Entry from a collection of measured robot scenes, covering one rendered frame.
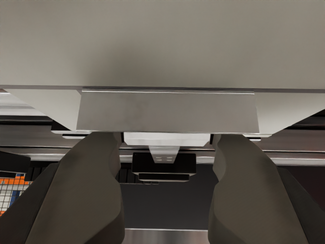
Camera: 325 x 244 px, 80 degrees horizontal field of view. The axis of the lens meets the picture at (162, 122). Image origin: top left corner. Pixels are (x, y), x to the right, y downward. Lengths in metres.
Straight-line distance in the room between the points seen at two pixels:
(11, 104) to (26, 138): 0.27
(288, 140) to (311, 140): 0.05
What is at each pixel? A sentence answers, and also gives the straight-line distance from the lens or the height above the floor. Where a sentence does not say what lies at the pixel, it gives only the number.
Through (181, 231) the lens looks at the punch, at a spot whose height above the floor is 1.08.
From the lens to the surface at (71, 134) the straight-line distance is 0.22.
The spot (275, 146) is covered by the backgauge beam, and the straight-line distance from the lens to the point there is 0.49.
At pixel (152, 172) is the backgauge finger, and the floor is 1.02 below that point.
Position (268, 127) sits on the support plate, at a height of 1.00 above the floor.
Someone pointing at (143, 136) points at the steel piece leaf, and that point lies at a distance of 0.18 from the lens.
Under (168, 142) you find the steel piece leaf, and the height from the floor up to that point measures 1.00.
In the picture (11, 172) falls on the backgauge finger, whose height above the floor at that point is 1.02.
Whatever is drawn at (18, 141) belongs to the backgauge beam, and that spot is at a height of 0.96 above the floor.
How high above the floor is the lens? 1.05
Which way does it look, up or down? 18 degrees down
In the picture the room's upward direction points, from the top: 179 degrees counter-clockwise
